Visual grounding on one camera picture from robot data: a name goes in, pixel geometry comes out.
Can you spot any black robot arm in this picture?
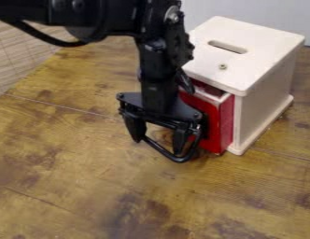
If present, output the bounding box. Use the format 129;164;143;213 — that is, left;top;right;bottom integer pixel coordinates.
0;0;203;162

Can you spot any woven mat at left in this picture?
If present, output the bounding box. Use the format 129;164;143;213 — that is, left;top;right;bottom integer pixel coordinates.
0;20;71;98

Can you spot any black metal drawer handle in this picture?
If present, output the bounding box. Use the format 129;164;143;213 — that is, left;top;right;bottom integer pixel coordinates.
143;125;203;163

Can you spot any white wooden box cabinet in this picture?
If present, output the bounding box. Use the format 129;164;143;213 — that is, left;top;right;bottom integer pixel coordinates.
185;16;305;155

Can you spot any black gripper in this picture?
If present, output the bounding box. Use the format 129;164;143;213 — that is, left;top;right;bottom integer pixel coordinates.
117;69;203;157

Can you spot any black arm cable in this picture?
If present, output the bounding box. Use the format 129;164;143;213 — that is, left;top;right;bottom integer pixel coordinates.
7;20;87;49

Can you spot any red drawer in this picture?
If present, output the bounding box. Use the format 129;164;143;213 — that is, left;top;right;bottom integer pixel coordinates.
181;79;235;154

